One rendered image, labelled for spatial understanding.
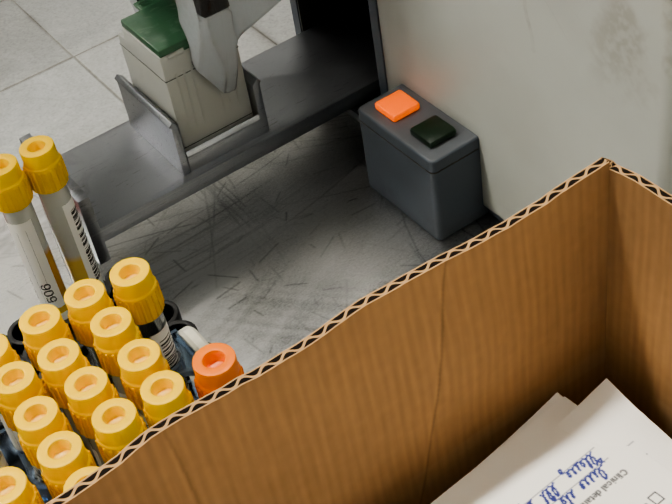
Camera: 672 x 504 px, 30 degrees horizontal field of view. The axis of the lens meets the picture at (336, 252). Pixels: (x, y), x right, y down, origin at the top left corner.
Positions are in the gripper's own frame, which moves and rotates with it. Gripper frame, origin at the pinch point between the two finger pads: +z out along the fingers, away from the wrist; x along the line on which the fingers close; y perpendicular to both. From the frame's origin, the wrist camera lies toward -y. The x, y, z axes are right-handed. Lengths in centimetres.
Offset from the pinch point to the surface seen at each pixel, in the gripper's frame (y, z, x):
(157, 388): -12.0, -2.7, -20.5
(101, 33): 48, 96, 157
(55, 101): 31, 96, 143
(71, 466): -15.7, -2.9, -21.6
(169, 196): -3.8, 4.9, -3.3
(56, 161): -8.9, -1.9, -5.9
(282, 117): 3.5, 4.7, -2.4
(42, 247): -10.8, 1.9, -5.8
